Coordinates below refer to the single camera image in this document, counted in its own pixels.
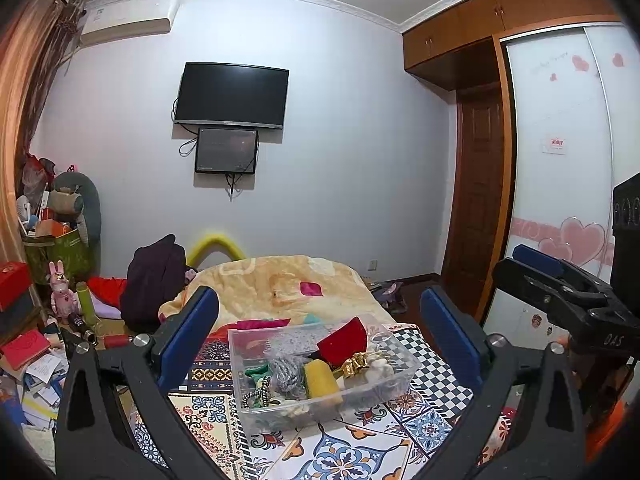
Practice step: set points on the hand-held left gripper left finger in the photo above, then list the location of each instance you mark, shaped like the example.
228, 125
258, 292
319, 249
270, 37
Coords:
187, 340

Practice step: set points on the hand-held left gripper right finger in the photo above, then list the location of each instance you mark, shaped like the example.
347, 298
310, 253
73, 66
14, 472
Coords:
447, 332

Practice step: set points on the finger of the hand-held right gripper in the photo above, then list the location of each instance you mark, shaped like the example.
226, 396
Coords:
530, 255
530, 282

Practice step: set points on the white soft cloth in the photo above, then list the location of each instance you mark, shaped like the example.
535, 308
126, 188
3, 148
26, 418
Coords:
382, 367

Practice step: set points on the clear plastic storage box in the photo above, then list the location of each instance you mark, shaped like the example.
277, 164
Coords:
395, 385

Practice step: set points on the green knitted garment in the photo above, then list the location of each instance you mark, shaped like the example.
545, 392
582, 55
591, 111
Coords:
257, 373

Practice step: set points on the gold ribbon bow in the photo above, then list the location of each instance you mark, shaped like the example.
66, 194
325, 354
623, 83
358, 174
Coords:
357, 362

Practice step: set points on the red fabric piece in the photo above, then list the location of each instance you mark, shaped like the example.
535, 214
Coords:
345, 342

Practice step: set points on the silver glitter fabric piece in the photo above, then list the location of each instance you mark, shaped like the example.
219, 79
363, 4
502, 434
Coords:
290, 375

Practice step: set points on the white heart-print wardrobe door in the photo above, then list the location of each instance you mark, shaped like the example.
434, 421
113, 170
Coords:
555, 195

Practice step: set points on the dark purple backpack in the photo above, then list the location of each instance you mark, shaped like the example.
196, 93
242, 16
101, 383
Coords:
152, 280

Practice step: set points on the purple slippers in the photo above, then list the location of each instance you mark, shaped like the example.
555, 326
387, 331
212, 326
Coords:
389, 295

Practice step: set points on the red cylinder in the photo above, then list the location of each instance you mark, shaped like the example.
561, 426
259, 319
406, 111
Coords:
116, 342

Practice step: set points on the brown wooden door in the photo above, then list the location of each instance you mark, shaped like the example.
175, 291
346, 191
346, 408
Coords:
477, 200

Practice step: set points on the magenta cloth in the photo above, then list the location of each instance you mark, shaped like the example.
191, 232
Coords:
262, 323

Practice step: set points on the red cloth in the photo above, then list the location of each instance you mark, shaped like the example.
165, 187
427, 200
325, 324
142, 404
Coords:
107, 289

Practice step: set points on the yellow foam tube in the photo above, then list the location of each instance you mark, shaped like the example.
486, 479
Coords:
210, 244

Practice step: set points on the black monocular scope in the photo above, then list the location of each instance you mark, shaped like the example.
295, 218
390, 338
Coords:
82, 329

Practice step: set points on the green cylinder bottle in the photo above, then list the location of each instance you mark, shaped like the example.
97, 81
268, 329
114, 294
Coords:
86, 305

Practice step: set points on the yellow floral blanket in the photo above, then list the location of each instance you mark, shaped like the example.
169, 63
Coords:
280, 280

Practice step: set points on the red white sticker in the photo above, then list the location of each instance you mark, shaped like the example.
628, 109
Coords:
554, 145

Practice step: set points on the teal cloth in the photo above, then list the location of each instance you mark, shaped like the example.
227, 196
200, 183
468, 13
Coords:
311, 319

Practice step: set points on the pink rabbit figure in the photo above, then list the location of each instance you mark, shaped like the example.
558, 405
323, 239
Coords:
62, 295

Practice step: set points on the green cardboard box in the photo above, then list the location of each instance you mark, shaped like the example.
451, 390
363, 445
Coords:
60, 255

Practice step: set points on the pile of papers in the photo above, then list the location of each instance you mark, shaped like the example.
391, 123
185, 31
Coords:
35, 390

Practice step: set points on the red book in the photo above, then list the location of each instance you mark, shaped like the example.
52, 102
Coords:
25, 350

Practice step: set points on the grey plush toy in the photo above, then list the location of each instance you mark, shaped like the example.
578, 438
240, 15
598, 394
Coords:
87, 200

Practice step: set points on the dark flat box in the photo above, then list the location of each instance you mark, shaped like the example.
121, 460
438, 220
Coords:
17, 312

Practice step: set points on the red gift box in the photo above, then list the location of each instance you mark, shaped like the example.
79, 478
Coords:
12, 285

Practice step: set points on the small white fan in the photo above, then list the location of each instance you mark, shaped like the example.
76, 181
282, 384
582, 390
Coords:
25, 212

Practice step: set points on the red gift bag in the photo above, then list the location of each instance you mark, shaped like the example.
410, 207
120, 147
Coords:
35, 172

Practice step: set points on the wooden overhead cabinet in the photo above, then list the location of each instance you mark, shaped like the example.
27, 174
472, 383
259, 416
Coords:
495, 20

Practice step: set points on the orange brown curtain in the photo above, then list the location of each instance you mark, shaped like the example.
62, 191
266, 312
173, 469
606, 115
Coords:
20, 110

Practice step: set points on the white air conditioner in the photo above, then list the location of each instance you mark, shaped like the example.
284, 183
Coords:
127, 20

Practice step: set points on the white wall socket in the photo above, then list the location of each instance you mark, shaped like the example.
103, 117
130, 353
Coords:
373, 264

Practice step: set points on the small black wall monitor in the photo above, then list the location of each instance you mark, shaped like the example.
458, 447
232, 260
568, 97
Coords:
226, 150

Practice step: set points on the black wall television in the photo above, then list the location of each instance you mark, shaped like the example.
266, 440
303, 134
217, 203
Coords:
231, 95

